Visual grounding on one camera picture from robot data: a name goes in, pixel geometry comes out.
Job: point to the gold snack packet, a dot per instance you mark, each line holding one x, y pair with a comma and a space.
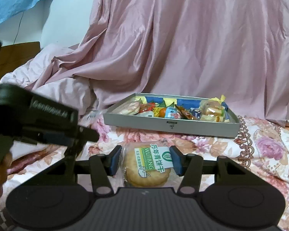
185, 113

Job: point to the grey cardboard box tray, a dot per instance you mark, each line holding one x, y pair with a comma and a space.
139, 125

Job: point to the sliced cake packet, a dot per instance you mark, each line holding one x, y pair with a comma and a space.
212, 110

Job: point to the dark blue stick packet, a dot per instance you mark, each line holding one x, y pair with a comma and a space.
195, 113

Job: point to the yellow snack bar packet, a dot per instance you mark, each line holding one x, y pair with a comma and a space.
156, 112

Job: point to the small orange snack packet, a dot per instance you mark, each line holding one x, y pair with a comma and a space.
163, 112

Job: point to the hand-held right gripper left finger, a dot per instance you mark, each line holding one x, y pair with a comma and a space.
115, 161

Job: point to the round biscuit packet green label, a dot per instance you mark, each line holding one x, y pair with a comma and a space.
147, 170

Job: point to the floral bedsheet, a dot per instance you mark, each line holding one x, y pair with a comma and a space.
255, 154

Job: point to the blue yellow paper lining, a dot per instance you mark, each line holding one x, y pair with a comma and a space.
156, 99

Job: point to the pink curtain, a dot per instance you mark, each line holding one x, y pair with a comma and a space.
183, 41

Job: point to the white rice cracker packet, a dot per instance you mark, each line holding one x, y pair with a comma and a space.
130, 108

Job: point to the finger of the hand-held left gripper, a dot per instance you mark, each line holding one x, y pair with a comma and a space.
73, 150
89, 134

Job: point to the wooden headboard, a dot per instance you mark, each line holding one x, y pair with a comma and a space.
16, 55

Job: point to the pale pink duvet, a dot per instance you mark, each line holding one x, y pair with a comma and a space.
57, 93

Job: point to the red snack packet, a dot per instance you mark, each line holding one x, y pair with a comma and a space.
147, 108

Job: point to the light blue snack packet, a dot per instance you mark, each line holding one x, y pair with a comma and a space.
172, 113

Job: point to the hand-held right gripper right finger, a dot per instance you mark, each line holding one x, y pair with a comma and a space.
177, 161

